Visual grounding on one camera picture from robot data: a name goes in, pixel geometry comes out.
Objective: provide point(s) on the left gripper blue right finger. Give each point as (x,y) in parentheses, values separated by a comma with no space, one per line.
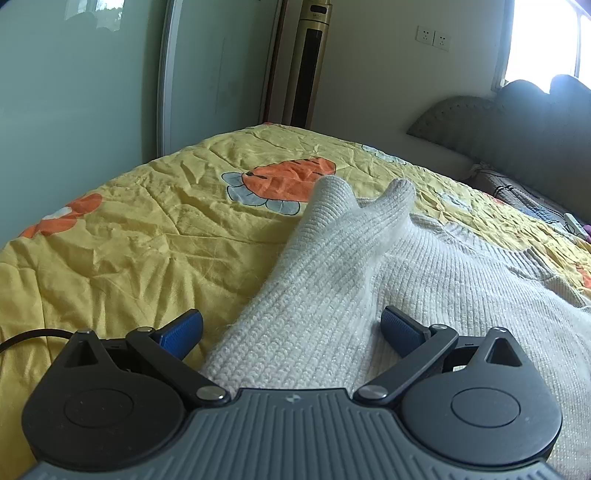
(402,333)

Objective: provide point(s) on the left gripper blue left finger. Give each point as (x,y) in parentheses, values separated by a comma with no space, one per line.
(181,335)

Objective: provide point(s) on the white knitted sweater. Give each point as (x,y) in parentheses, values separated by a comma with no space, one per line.
(315,322)

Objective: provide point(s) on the yellow carrot print quilt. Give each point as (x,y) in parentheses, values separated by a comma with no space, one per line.
(203,229)

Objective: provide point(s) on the grey patterned bed sheet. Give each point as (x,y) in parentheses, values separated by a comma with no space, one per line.
(521,197)

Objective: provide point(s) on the white remote control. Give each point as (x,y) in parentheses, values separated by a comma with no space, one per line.
(574,226)

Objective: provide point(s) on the grey cloud shaped headboard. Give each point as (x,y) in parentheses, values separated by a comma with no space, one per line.
(539,139)

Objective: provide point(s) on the sliding wardrobe with flower decals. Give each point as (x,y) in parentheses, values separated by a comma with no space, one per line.
(91,89)

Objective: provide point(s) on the gold standing air conditioner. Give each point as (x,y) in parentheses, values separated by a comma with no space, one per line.
(306,64)

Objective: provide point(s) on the white wall socket panel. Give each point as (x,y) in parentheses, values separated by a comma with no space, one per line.
(432,37)

